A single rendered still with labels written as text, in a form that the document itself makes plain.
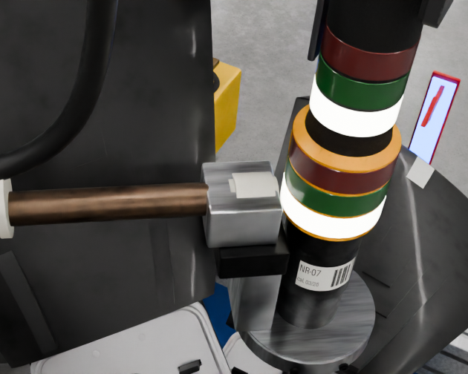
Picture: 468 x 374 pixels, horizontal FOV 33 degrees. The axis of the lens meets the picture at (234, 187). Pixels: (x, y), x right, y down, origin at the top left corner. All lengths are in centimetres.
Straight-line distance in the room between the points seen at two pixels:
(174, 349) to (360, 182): 14
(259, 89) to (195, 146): 221
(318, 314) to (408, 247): 20
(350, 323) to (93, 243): 13
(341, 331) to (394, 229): 20
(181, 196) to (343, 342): 12
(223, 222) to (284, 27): 258
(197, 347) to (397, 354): 16
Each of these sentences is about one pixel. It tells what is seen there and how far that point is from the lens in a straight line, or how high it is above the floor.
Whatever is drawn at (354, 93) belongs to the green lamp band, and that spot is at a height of 142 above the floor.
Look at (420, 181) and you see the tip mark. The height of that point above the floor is 117.
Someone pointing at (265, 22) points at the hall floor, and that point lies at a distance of 289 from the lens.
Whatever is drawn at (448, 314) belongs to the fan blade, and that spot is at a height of 117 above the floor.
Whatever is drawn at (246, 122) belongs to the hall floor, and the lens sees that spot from 244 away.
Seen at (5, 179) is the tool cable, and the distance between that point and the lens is 32.
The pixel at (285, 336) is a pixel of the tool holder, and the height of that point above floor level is 128.
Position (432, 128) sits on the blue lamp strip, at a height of 114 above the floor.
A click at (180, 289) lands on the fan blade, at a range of 37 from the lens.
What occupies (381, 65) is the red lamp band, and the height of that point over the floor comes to 144.
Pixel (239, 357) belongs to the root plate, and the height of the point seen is 118.
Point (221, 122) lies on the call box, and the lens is 86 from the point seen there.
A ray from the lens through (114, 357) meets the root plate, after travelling 39.
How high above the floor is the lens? 159
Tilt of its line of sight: 45 degrees down
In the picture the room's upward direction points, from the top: 6 degrees clockwise
